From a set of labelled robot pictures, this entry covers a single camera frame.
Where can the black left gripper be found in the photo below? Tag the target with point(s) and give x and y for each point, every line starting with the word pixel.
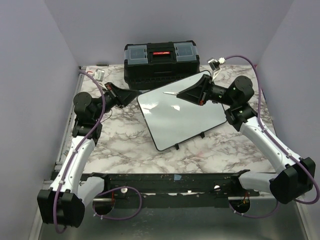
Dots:
pixel 121 97

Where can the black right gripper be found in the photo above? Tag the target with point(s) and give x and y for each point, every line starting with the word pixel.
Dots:
pixel 197 93

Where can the white marker pen blue cap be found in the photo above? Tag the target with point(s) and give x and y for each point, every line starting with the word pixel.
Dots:
pixel 170 93

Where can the white whiteboard with black rim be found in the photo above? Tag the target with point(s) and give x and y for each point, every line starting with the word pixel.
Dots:
pixel 171 120

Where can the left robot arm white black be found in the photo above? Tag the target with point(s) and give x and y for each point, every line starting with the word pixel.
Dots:
pixel 65 201

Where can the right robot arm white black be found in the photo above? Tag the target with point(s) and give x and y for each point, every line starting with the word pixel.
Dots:
pixel 293 174

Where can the black plastic toolbox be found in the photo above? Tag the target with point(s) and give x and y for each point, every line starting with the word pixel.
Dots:
pixel 152 65

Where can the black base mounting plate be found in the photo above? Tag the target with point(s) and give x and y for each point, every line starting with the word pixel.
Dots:
pixel 171 190

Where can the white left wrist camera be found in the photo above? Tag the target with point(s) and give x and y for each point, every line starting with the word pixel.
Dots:
pixel 99 75

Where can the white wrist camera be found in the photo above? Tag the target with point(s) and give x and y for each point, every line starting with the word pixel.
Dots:
pixel 215 65
pixel 99 75

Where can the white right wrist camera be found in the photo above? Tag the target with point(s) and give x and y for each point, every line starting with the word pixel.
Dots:
pixel 215 65

